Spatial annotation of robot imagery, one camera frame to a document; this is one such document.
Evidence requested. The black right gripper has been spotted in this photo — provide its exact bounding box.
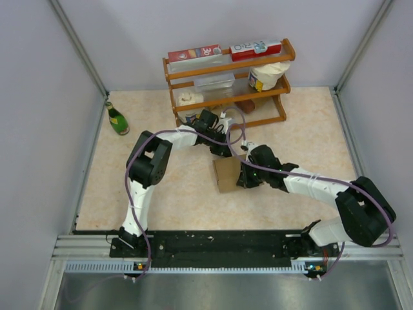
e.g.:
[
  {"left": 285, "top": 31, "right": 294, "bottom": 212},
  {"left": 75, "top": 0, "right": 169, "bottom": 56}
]
[{"left": 236, "top": 159, "right": 268, "bottom": 189}]

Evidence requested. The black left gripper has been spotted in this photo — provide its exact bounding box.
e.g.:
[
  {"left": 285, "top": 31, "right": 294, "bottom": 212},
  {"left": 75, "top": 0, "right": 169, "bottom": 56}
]
[{"left": 204, "top": 129, "right": 232, "bottom": 160}]

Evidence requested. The brown cardboard box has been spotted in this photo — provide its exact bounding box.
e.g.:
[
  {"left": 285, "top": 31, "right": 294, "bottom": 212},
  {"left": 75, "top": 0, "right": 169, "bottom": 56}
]
[{"left": 212, "top": 156, "right": 241, "bottom": 194}]

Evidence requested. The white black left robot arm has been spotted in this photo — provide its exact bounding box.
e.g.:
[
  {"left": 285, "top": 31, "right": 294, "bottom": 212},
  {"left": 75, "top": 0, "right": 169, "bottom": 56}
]
[{"left": 119, "top": 110, "right": 236, "bottom": 256}]

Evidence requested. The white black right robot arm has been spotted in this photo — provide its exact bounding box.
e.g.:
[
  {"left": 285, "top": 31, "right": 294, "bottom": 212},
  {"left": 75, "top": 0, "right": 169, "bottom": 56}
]
[{"left": 237, "top": 142, "right": 396, "bottom": 256}]

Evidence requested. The red white toothpaste box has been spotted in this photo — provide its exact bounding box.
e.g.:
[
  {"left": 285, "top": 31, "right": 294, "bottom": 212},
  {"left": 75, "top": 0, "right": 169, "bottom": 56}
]
[{"left": 229, "top": 40, "right": 282, "bottom": 61}]

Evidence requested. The red foil wrap box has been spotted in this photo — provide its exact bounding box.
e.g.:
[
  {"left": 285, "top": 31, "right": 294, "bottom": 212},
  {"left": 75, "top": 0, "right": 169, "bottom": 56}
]
[{"left": 168, "top": 44, "right": 223, "bottom": 65}]

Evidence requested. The red brown brick block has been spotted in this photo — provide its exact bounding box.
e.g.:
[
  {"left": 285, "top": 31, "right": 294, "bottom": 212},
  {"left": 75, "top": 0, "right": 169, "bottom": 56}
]
[{"left": 235, "top": 99, "right": 256, "bottom": 114}]

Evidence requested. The orange wooden shelf rack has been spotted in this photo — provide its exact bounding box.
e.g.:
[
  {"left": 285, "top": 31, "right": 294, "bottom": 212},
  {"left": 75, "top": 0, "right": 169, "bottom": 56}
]
[{"left": 163, "top": 38, "right": 296, "bottom": 128}]

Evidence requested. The white bag lower shelf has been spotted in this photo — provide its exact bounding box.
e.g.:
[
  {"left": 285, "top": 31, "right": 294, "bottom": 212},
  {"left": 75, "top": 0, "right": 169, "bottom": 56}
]
[{"left": 177, "top": 91, "right": 204, "bottom": 123}]

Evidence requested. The white bag shelf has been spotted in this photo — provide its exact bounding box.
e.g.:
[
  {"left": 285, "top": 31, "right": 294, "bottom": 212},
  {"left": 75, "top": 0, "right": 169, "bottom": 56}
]
[
  {"left": 248, "top": 61, "right": 290, "bottom": 92},
  {"left": 177, "top": 91, "right": 204, "bottom": 123}
]

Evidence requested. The clear plastic container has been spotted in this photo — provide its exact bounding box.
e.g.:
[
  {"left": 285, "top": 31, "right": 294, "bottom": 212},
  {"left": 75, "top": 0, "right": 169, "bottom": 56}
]
[{"left": 194, "top": 73, "right": 235, "bottom": 92}]

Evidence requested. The white bag upper shelf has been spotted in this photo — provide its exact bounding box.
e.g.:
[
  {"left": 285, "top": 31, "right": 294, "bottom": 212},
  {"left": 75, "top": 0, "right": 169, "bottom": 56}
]
[{"left": 248, "top": 61, "right": 290, "bottom": 92}]

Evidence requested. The green glass bottle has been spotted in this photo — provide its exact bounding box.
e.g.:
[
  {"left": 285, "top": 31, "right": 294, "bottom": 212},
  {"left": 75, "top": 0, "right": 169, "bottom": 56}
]
[{"left": 105, "top": 101, "right": 130, "bottom": 136}]

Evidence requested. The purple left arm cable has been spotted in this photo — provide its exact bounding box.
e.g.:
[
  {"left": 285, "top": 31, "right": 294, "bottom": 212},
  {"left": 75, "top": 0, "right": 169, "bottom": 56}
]
[{"left": 124, "top": 107, "right": 248, "bottom": 282}]

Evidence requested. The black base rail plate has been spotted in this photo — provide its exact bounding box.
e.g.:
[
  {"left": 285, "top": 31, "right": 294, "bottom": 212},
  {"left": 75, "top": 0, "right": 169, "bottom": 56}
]
[{"left": 95, "top": 230, "right": 339, "bottom": 269}]

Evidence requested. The aluminium frame rail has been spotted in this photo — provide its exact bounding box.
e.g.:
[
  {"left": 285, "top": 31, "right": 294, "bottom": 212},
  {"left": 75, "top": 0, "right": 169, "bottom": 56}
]
[{"left": 52, "top": 231, "right": 403, "bottom": 278}]

